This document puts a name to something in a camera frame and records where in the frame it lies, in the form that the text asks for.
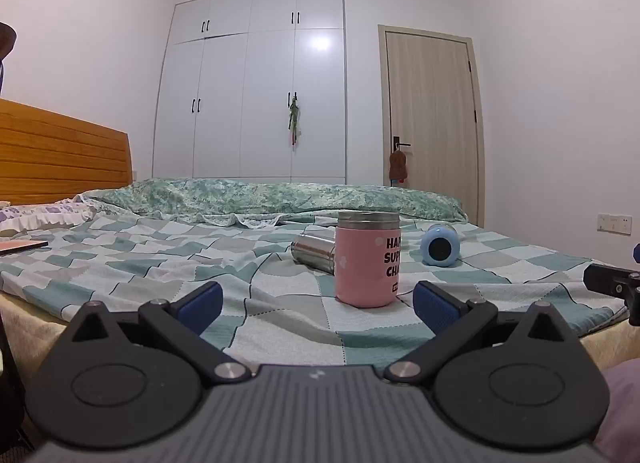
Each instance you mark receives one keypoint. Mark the brown hanging plush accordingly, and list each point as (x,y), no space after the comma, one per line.
(398,165)

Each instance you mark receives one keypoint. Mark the green checkered blanket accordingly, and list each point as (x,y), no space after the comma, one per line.
(175,258)

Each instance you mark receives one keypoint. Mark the beige wooden door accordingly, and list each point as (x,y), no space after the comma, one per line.
(430,108)

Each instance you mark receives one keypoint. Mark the white wall socket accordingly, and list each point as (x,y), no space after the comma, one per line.
(615,223)

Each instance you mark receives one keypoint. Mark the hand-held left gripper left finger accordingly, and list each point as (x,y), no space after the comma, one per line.
(202,307)

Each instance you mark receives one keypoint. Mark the beige bed sheet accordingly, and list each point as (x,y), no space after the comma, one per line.
(30,333)

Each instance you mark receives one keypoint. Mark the light blue cup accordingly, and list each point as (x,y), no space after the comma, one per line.
(438,245)

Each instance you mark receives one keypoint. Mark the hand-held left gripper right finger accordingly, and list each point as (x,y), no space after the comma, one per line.
(434,309)

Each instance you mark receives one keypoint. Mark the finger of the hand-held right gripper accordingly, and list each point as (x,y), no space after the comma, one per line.
(611,283)

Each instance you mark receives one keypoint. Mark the green floral duvet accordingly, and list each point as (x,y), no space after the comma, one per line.
(280,198)

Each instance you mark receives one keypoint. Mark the person's pink clothing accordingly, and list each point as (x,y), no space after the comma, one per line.
(622,408)

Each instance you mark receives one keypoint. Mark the green hanging ornament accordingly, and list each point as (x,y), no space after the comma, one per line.
(294,118)

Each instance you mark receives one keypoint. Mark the stainless steel cup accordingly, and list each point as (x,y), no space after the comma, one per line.
(315,252)

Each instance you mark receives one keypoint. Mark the pink cup with steel rim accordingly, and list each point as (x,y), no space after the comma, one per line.
(365,263)

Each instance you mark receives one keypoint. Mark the thin pink book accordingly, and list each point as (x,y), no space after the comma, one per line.
(22,245)

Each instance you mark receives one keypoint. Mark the dark lamp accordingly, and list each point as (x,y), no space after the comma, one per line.
(6,43)

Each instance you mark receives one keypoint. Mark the orange wooden headboard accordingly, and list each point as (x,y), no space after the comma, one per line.
(60,158)

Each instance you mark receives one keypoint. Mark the purple floral pillow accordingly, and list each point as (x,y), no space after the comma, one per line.
(45,215)

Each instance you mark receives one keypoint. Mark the white wardrobe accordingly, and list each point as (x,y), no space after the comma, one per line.
(225,108)

